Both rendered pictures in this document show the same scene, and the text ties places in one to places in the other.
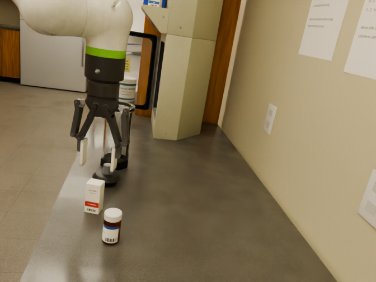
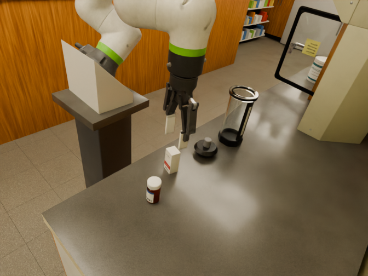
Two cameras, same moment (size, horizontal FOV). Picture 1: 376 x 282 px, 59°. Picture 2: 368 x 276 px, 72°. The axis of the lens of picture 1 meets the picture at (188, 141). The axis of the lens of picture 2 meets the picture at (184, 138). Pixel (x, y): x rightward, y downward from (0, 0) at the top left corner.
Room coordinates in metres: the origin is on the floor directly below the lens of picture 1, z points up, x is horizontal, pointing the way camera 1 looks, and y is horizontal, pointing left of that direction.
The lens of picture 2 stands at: (0.39, -0.27, 1.57)
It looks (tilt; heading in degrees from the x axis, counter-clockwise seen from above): 37 degrees down; 49
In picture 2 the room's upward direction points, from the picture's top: 9 degrees clockwise
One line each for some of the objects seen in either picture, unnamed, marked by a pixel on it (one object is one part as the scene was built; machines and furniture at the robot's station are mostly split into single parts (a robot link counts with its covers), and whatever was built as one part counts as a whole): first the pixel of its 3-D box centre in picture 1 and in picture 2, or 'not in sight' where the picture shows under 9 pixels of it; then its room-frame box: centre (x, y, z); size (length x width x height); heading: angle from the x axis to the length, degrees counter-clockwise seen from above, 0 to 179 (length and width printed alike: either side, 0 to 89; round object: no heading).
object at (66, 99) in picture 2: not in sight; (102, 100); (0.76, 0.79, 0.92); 0.32 x 0.32 x 0.04; 15
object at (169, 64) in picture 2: (105, 67); (187, 61); (0.79, 0.22, 1.33); 0.12 x 0.09 x 0.06; 177
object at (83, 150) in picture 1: (83, 151); (170, 124); (0.79, 0.26, 1.11); 0.03 x 0.01 x 0.07; 177
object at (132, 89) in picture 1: (124, 69); (310, 53); (1.75, 0.39, 1.19); 0.30 x 0.01 x 0.40; 94
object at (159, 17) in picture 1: (153, 19); (350, 3); (1.61, 0.25, 1.46); 0.32 x 0.12 x 0.10; 11
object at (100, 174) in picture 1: (107, 173); (206, 145); (0.95, 0.24, 0.97); 0.09 x 0.09 x 0.07
